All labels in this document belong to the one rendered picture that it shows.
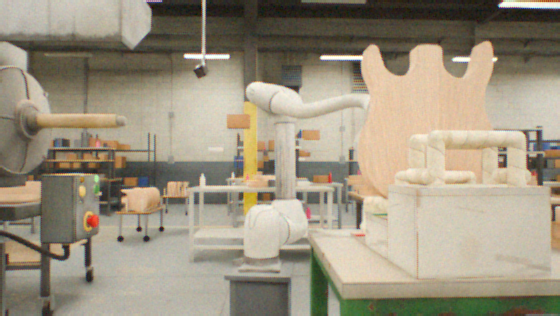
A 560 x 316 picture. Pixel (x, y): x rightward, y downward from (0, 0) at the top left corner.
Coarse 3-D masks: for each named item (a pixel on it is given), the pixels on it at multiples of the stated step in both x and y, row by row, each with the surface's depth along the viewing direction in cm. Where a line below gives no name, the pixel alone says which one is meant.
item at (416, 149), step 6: (414, 144) 77; (420, 144) 77; (414, 150) 77; (420, 150) 77; (414, 156) 77; (420, 156) 77; (414, 162) 77; (420, 162) 77; (414, 168) 77; (420, 168) 77
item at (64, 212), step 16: (48, 176) 103; (64, 176) 103; (48, 192) 103; (64, 192) 103; (48, 208) 103; (64, 208) 103; (80, 208) 106; (96, 208) 116; (48, 224) 103; (64, 224) 103; (80, 224) 106; (16, 240) 102; (48, 240) 103; (64, 240) 103; (80, 240) 107; (48, 256) 105; (64, 256) 107
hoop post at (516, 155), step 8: (520, 144) 70; (512, 152) 70; (520, 152) 70; (512, 160) 70; (520, 160) 70; (512, 168) 70; (520, 168) 70; (512, 176) 70; (520, 176) 70; (512, 184) 70; (520, 184) 70
